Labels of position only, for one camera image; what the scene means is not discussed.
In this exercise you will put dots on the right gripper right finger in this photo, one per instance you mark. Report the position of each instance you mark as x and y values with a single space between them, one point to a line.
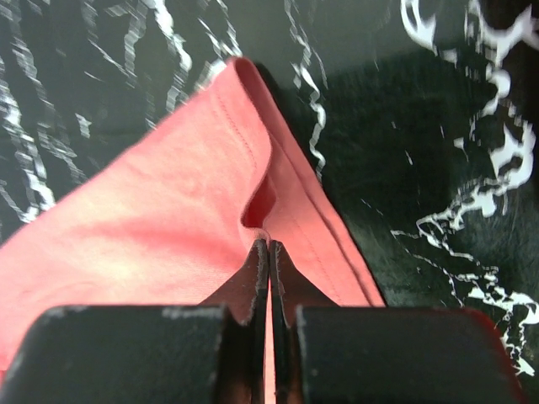
326 353

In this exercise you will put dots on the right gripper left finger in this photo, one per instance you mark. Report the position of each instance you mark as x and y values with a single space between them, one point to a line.
209 353

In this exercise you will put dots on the pink t shirt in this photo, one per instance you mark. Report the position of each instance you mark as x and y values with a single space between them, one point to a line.
174 218

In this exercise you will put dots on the black marble pattern mat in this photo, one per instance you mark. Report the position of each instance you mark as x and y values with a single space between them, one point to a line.
419 118

